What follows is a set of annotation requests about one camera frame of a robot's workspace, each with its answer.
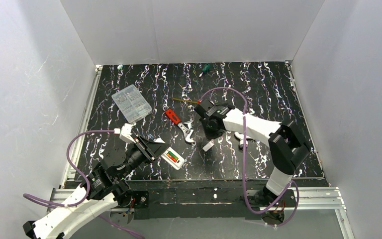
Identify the white remote control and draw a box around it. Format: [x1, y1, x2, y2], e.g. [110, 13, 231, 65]
[154, 138, 185, 170]

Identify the white battery cover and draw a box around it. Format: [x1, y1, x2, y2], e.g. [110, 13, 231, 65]
[202, 139, 214, 152]

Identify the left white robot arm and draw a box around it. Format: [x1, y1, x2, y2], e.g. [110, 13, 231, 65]
[23, 136, 170, 239]

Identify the yellow tape measure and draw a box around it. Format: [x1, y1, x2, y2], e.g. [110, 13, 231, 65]
[171, 98, 199, 104]

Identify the small silver wrench piece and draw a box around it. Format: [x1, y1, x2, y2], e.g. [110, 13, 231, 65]
[184, 120, 193, 129]

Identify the clear plastic screw box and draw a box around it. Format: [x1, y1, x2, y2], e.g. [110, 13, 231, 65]
[111, 85, 152, 124]

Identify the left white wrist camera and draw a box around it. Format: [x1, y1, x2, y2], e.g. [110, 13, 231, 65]
[113, 123, 136, 144]

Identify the red handled adjustable wrench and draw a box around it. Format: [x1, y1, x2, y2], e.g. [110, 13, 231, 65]
[163, 106, 195, 144]

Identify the green handled screwdriver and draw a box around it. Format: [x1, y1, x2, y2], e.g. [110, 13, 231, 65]
[199, 63, 210, 77]

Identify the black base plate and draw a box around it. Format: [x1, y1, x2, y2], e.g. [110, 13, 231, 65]
[98, 179, 330, 221]

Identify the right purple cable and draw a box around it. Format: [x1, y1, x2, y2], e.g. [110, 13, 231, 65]
[198, 87, 300, 228]

